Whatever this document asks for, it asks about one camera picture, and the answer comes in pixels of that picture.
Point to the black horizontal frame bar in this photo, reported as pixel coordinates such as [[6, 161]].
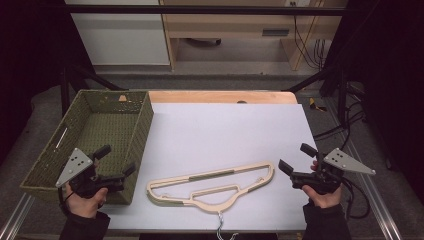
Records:
[[200, 10]]

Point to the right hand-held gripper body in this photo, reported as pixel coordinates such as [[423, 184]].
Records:
[[346, 162]]

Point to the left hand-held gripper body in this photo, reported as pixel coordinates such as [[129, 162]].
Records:
[[75, 165]]

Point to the person's left hand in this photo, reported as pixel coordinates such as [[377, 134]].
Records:
[[83, 206]]

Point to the light wooden desk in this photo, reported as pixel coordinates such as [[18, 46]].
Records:
[[233, 23]]

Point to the black metal stand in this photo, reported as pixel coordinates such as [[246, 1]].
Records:
[[340, 93], [65, 90]]

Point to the white cabinet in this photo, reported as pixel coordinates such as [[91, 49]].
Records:
[[123, 40]]

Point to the yellow and black tool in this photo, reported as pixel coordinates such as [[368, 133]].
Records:
[[314, 105]]

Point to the black curtain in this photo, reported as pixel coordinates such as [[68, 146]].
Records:
[[30, 50], [393, 83]]

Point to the green woven basket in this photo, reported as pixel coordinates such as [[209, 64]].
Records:
[[106, 128]]

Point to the person's right hand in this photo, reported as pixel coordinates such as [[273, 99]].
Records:
[[325, 201]]

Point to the white table sheet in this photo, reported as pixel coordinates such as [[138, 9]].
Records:
[[216, 136]]

